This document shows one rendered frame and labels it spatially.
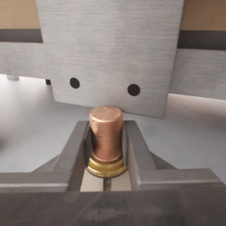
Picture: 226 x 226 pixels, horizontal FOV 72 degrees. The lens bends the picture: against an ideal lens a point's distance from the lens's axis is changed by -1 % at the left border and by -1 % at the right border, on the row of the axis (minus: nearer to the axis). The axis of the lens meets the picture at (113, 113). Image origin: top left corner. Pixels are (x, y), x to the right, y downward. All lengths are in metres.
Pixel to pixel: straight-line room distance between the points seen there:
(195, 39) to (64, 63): 0.16
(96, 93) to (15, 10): 0.22
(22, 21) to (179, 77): 0.26
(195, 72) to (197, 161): 0.16
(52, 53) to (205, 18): 0.17
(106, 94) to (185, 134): 0.23
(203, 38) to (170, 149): 0.18
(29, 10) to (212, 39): 0.26
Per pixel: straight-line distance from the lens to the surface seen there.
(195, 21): 0.23
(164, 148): 0.30
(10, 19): 0.34
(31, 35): 0.32
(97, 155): 0.16
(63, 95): 0.18
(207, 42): 0.24
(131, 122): 0.15
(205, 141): 0.35
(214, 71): 0.20
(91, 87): 0.16
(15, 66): 0.29
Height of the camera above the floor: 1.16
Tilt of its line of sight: 29 degrees up
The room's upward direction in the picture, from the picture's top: 180 degrees counter-clockwise
